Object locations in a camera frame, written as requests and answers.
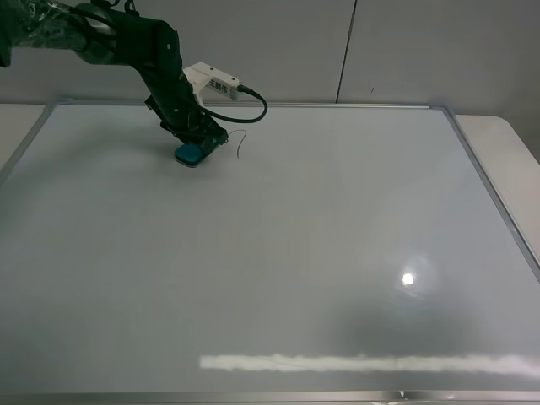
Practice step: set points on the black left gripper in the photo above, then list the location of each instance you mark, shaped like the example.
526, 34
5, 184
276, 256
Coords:
172, 100

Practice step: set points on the teal whiteboard eraser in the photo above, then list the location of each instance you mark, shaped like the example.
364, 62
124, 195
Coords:
192, 154

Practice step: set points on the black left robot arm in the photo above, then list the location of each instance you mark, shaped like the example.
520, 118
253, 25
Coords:
103, 36

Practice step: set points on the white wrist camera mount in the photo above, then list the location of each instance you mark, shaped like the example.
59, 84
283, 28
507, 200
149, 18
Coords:
203, 76

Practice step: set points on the white whiteboard with aluminium frame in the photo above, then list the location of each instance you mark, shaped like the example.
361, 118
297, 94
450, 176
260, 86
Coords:
325, 254

